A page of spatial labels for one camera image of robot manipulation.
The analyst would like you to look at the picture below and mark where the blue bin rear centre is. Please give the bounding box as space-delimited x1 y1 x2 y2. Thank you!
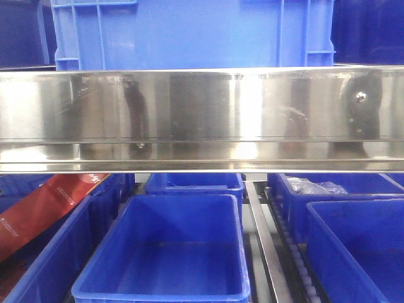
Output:
144 173 244 203

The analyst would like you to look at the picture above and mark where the blue bin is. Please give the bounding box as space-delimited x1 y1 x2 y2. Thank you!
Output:
307 199 403 302
71 194 251 302
144 173 244 203
1 174 135 302
268 173 403 244

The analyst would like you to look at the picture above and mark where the blue bin front centre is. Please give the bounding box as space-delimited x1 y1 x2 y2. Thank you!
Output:
71 194 251 302

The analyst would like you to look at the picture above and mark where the large blue crate upper shelf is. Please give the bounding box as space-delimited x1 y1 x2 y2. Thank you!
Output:
51 1 334 71

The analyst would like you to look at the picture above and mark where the blue bin rear right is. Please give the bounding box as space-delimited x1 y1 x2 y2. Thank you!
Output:
268 173 403 244

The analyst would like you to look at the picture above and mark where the blue bin front right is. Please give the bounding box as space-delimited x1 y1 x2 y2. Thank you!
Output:
307 199 403 302

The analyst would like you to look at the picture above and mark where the blue bin left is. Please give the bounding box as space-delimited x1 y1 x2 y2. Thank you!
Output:
1 174 135 302

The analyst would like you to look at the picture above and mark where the clear plastic bag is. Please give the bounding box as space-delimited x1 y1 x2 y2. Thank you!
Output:
287 177 348 194

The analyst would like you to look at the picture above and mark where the red cardboard package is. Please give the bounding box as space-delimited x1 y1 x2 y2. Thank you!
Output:
1 173 109 261

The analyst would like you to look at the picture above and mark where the roller track strip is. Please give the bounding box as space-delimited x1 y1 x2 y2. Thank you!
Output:
264 186 329 302

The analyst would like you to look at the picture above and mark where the stainless steel shelf rail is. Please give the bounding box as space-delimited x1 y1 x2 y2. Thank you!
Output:
1 65 403 173

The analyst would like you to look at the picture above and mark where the steel divider rail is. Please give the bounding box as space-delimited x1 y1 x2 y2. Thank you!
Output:
246 181 293 302

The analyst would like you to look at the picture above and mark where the steel bolt on rail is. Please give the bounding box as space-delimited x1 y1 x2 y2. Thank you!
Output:
355 92 367 104

